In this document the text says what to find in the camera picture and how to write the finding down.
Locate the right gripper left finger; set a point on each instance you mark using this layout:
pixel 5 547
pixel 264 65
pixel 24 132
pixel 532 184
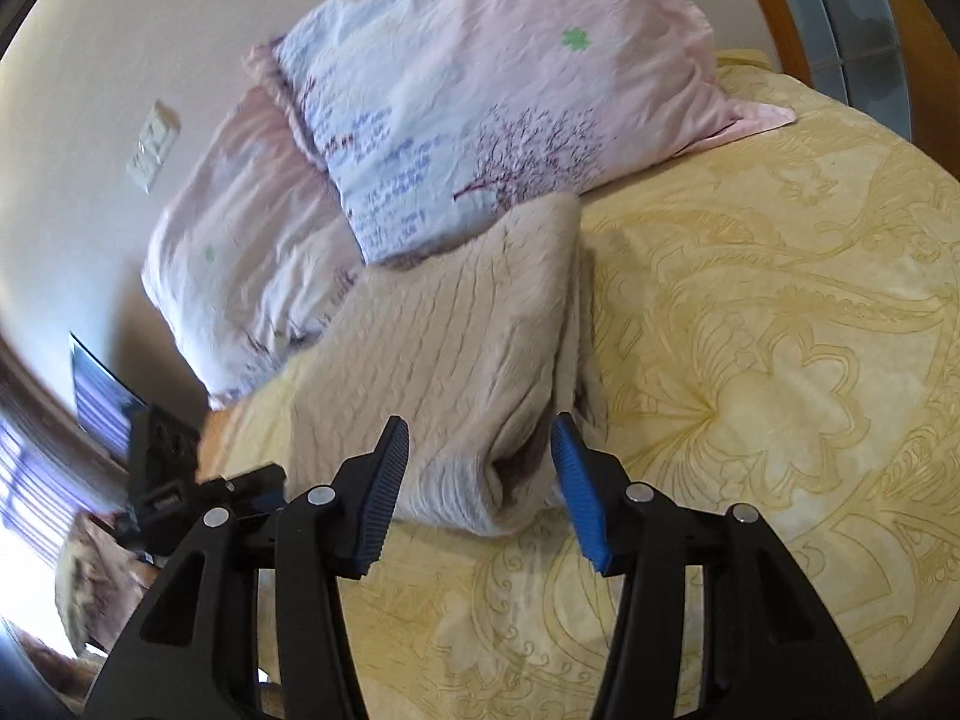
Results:
pixel 190 648

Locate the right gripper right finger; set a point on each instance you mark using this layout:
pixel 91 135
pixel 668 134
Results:
pixel 769 646

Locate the beige cable-knit sweater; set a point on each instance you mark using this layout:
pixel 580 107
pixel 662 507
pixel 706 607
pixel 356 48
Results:
pixel 476 350

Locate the window with blinds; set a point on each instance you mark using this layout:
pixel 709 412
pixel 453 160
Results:
pixel 49 472

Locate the pink floral pillow left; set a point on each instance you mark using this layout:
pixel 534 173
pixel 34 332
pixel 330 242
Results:
pixel 250 262

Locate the yellow patterned bed sheet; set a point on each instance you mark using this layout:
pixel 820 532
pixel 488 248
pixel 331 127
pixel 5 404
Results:
pixel 773 322

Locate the pink tree-print pillow right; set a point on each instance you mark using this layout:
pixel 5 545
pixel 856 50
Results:
pixel 434 117

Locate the white wall socket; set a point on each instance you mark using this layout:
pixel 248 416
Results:
pixel 154 143

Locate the wooden headboard frame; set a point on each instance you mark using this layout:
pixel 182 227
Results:
pixel 891 59

